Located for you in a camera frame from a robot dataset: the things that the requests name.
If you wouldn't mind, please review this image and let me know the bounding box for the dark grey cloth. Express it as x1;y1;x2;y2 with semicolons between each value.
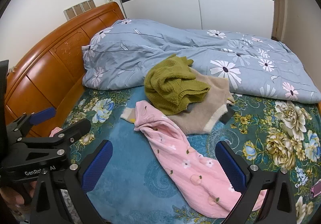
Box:
219;108;236;125

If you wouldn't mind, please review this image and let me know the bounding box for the pink towel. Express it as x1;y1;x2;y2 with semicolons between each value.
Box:
134;101;267;219

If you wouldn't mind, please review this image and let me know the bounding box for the beige patterned sock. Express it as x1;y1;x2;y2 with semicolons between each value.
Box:
120;107;138;124

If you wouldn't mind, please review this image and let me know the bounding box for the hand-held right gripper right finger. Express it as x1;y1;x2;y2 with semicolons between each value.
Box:
215;140;305;224

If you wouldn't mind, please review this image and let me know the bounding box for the blue floral duvet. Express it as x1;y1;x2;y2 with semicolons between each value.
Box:
81;18;321;103

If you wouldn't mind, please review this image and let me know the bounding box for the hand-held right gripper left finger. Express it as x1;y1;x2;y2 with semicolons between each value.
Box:
29;139;114;224

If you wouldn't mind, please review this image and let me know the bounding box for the teal floral blanket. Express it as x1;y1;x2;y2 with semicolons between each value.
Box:
59;86;321;224

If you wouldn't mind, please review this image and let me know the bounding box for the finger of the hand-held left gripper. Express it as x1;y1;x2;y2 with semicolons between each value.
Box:
5;107;57;139
15;119;92;151

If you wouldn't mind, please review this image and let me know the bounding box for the green knitted sweater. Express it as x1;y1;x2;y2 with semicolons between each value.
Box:
144;54;211;116

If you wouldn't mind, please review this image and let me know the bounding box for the person's left hand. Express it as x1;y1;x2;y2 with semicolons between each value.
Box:
0;181;38;214

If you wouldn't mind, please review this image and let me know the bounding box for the pink knitted cloth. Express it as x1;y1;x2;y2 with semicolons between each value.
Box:
49;127;63;138

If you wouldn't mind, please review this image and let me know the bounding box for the beige fuzzy sweater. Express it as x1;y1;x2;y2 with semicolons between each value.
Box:
169;67;236;135

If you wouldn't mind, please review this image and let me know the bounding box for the white and black wardrobe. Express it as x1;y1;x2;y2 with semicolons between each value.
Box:
108;0;275;39

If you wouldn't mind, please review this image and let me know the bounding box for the wooden headboard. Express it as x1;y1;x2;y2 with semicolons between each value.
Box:
4;1;126;138

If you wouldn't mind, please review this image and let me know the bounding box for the wooden door frame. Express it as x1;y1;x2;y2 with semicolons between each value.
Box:
272;0;285;41

